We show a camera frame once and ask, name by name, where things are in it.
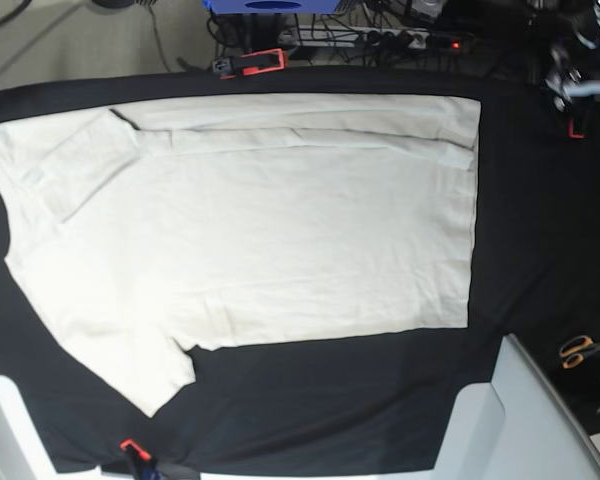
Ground orange black clamp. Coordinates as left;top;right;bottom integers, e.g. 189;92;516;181
211;48;288;79
568;107;588;139

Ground blue plastic box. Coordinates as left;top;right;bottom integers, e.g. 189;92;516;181
202;0;341;15

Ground orange handled scissors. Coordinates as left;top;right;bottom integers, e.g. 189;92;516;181
558;335;600;370

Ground white power strip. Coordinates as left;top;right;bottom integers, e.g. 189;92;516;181
278;25;430;50

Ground white T-shirt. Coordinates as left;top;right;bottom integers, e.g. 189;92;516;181
0;94;481;416

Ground orange black clamp top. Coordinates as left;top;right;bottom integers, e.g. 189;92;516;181
211;48;288;79

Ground orange clamp bottom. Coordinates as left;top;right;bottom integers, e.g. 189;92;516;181
119;439;156;477

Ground black power strip red light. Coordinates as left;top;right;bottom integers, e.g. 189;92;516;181
426;34;467;54

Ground orange black clamp right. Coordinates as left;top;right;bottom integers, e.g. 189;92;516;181
568;107;588;139

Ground black table cloth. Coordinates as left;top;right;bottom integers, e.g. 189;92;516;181
0;66;600;476

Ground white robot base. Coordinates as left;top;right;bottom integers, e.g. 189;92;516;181
0;375;102;480
432;334;600;480

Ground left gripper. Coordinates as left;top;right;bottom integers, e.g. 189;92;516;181
545;1;600;112

